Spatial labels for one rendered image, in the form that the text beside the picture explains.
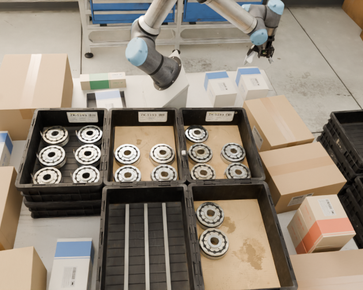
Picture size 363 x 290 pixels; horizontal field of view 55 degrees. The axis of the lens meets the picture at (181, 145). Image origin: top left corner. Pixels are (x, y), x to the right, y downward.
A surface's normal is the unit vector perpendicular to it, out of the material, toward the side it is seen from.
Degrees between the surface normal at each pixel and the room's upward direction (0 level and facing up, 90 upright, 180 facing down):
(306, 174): 0
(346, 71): 0
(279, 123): 0
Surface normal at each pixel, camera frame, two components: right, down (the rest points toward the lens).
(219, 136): 0.07, -0.66
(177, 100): 0.22, 0.75
